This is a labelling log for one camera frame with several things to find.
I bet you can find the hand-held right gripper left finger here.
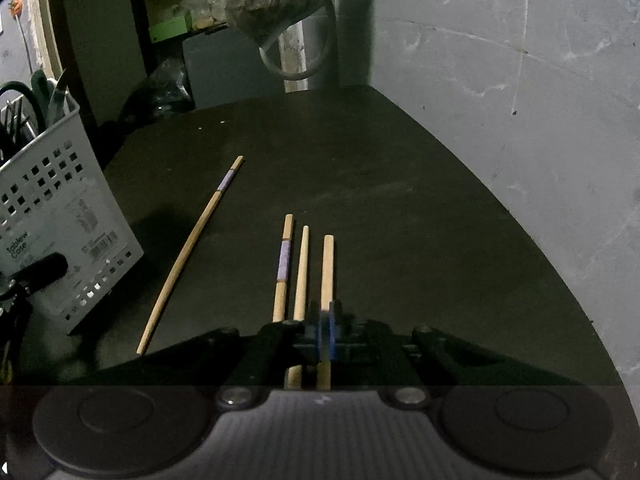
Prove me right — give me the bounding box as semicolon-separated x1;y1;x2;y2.
90;305;329;407

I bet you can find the grey cabinet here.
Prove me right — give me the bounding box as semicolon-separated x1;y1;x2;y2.
181;26;287;112

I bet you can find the black plastic bag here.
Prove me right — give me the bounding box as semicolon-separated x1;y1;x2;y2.
122;56;197;127

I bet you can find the dark green handled utensil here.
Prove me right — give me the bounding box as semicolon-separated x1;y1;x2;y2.
29;68;51;107

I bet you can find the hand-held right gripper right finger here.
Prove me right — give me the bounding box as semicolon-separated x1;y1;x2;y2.
328;300;568;407

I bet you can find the white perforated utensil basket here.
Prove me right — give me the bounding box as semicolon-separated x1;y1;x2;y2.
0;88;145;337

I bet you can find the plain wooden chopstick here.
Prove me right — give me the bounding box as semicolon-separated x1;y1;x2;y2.
315;234;335;391

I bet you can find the green box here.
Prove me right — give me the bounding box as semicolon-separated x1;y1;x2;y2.
149;16;194;44

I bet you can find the purple banded wooden chopstick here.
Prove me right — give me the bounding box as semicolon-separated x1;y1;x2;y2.
136;155;245;356
272;213;295;324

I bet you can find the grey hose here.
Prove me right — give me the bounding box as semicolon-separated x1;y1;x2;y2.
258;1;334;82

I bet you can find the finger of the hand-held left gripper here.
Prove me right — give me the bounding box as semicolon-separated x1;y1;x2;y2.
14;253;69;289

